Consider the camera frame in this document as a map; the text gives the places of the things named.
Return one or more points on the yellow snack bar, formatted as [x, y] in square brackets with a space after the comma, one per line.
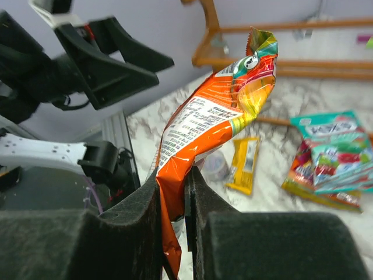
[241, 175]

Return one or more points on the teal Fox's candy bag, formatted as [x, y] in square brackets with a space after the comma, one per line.
[341, 151]

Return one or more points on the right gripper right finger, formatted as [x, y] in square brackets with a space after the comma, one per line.
[228, 244]

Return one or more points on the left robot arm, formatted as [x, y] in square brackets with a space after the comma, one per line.
[25, 69]

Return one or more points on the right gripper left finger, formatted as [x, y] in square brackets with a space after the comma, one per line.
[122, 243]

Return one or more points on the orange fruit candy bag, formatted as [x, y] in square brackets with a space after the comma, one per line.
[300, 182]

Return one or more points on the orange wooden rack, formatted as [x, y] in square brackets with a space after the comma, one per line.
[313, 49]

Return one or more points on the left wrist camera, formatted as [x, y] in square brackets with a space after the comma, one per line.
[55, 12]

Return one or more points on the small clear plastic cup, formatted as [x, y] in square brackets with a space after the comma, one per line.
[215, 167]

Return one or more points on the black mounting rail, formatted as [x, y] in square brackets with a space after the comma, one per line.
[126, 180]

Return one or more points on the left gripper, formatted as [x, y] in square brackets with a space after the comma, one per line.
[86, 67]

